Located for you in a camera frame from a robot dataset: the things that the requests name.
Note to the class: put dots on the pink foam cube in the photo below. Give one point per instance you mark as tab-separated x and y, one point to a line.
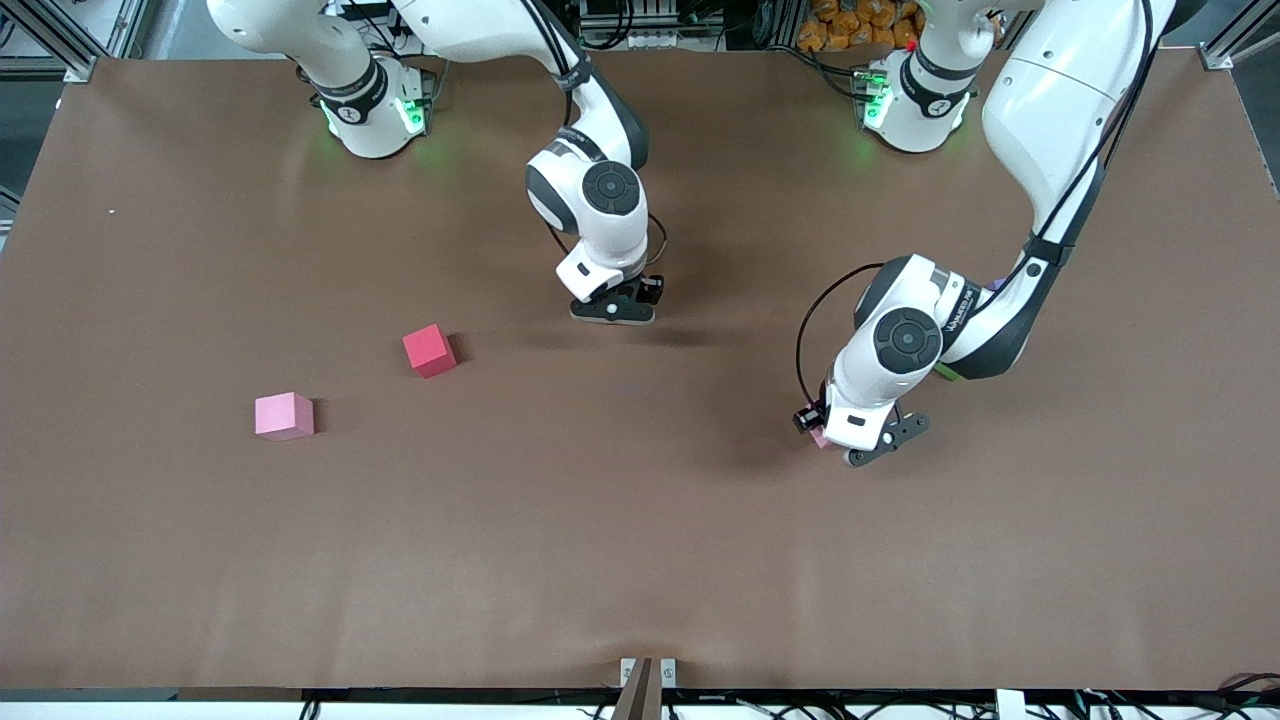
283	416
820	439

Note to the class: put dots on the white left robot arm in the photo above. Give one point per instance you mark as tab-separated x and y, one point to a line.
1070	100

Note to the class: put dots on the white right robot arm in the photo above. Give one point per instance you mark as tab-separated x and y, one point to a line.
610	240

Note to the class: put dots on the green foam cube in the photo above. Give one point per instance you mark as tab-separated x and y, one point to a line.
950	373

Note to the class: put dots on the brown table cover sheet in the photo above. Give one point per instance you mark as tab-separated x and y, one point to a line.
640	500

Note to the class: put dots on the red foam cube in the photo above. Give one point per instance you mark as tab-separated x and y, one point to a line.
430	352

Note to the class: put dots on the grey metal equipment rack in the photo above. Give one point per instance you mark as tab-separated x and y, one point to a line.
640	20

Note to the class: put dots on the pile of orange objects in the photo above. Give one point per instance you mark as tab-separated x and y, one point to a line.
850	25

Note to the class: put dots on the small white box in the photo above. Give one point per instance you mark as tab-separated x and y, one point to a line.
1010	705

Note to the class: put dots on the silver metal bracket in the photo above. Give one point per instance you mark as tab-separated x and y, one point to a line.
667	673
628	671

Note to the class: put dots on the brown camera pole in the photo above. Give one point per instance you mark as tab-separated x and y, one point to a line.
640	700

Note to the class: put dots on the aluminium frame profile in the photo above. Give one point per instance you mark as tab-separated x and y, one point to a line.
1235	40
60	45

